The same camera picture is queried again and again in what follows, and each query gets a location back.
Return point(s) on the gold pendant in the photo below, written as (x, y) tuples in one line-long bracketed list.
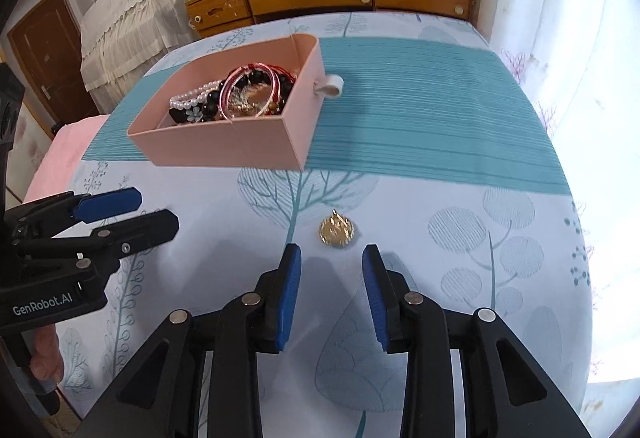
[(337, 229)]

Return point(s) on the person's left hand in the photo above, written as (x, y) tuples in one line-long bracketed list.
[(46, 353)]

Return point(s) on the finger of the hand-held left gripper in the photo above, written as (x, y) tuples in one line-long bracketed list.
[(145, 230), (110, 204)]

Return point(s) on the white floral curtain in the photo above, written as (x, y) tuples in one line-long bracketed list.
[(565, 42)]

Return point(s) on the cream lace furniture cover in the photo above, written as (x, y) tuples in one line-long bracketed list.
[(135, 17)]

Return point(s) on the pink blanket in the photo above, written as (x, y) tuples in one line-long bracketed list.
[(55, 157)]

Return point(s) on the leaf-print bedsheet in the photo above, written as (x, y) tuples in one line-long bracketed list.
[(425, 167)]

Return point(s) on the pink cardboard box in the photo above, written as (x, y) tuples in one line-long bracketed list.
[(225, 142)]

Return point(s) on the brown wooden door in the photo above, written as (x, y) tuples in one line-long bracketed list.
[(40, 62)]

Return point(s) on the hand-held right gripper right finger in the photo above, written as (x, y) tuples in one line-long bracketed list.
[(375, 298)]

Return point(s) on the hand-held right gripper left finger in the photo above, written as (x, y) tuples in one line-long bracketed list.
[(287, 298)]

